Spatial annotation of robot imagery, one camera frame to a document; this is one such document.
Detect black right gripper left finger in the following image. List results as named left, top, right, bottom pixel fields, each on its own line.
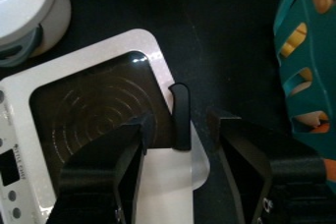
left=44, top=112, right=156, bottom=224

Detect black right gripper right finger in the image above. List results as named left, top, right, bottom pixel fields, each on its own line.
left=206, top=107, right=336, bottom=224

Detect orange fruit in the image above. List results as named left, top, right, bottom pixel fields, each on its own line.
left=280, top=22, right=308, bottom=58

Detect white toy induction stove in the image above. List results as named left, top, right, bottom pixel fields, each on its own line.
left=0, top=28, right=210, bottom=224

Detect white orange toy food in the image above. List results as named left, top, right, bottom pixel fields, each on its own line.
left=293, top=110, right=330, bottom=134

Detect pale yellow toy food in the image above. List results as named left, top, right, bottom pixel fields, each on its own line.
left=286, top=68, right=313, bottom=96

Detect teal basket with orange rim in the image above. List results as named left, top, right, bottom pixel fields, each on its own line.
left=273, top=0, right=336, bottom=196

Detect white pot with gray handle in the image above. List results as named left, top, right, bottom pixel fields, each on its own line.
left=0, top=0, right=72, bottom=69

